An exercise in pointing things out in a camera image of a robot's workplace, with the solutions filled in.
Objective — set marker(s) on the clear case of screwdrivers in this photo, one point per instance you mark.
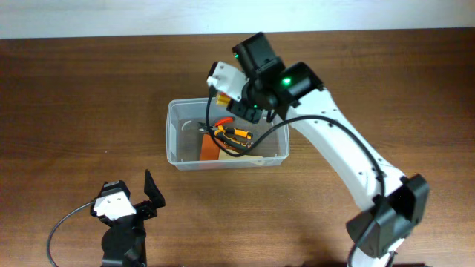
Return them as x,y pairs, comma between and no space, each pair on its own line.
223,100

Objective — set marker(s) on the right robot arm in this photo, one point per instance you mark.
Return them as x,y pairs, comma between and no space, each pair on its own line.
391,203

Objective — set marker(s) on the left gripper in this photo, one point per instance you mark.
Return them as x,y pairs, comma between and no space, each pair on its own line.
149,210

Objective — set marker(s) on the clear plastic container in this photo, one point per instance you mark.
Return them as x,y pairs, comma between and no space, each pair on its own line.
184,141

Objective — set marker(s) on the small red-handled cutters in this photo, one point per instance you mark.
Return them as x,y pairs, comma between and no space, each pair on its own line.
224,120

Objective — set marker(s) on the orange black long-nose pliers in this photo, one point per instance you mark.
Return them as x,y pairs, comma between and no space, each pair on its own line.
227,135

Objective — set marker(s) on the orange scraper wooden handle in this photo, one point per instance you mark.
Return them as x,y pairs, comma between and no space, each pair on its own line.
210,151

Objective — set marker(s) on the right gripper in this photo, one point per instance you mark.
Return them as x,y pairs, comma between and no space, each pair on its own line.
251,112

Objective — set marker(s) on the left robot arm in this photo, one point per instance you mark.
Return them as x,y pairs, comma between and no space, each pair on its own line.
123,244

